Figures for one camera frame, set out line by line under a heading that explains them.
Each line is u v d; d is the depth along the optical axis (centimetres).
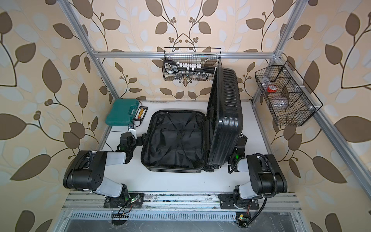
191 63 87
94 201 75
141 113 111
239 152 70
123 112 108
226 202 73
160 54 93
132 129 83
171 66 84
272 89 81
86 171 46
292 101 73
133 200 74
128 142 74
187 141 94
